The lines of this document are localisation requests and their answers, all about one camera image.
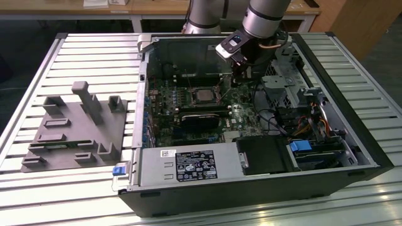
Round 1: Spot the wire locking lever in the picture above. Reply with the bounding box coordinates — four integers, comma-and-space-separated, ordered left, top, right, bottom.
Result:
215, 76, 231, 105
183, 68, 194, 93

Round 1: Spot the grey case release latch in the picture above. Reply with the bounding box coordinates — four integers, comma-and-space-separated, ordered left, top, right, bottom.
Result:
138, 34, 159, 54

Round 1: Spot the CPU socket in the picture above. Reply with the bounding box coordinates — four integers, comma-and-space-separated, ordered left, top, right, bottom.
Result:
187, 86, 222, 106

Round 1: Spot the grey parts rack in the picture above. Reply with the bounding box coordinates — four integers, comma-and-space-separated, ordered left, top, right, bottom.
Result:
19, 81, 130, 174

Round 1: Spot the black and white wrist camera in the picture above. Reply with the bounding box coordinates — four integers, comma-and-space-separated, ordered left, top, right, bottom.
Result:
215, 32, 250, 58

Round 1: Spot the silver power supply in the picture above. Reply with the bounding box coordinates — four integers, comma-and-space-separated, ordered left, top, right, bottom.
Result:
134, 140, 250, 189

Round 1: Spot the silver heat sink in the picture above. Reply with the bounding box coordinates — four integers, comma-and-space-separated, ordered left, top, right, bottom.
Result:
223, 131, 242, 142

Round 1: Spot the yellow orange wire bundle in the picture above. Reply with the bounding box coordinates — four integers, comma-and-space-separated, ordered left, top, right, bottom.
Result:
294, 101, 333, 138

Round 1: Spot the metal socket cover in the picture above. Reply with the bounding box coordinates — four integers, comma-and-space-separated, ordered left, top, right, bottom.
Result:
192, 88, 218, 105

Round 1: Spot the black drive bay box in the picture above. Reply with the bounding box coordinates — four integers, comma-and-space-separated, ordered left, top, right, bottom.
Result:
234, 136, 291, 177

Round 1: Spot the wooden cabinet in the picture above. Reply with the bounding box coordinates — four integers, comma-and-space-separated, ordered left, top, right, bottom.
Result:
309, 0, 402, 62

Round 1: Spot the hard disk in blue carrier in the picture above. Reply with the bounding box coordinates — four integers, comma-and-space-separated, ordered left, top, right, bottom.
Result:
287, 140, 349, 167

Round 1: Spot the black graphics card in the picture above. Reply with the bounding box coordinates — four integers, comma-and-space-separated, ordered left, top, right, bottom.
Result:
179, 114, 222, 130

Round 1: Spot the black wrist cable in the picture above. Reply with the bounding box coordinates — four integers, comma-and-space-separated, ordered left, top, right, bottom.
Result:
258, 30, 289, 51

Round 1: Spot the wooden desk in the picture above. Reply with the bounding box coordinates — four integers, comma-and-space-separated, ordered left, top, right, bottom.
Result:
0, 0, 322, 33

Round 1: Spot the metal drive cage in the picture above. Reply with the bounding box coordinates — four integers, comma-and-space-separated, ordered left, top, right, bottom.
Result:
259, 46, 323, 111

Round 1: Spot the green motherboard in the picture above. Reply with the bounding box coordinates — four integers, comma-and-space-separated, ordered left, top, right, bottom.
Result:
143, 70, 267, 148

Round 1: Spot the black PC case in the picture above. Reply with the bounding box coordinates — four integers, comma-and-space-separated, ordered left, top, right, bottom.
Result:
116, 32, 395, 218

